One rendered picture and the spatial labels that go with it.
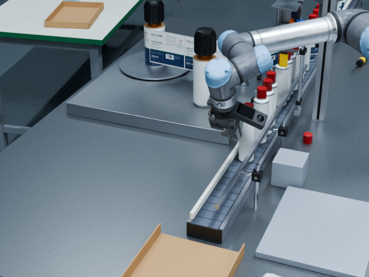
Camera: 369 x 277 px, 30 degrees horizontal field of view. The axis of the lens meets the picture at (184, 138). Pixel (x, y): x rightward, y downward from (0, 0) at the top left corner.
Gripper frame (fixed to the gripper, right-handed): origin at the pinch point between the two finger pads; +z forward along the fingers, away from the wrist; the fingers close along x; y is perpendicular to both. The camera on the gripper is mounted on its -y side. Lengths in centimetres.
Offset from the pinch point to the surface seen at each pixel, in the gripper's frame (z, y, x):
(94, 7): 92, 134, -118
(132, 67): 40, 67, -47
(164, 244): -4.1, 9.7, 41.6
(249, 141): 6.8, -1.4, -3.1
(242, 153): 10.7, 0.7, -0.4
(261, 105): 7.3, -1.0, -17.9
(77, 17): 83, 135, -102
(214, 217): -2.3, -1.4, 29.2
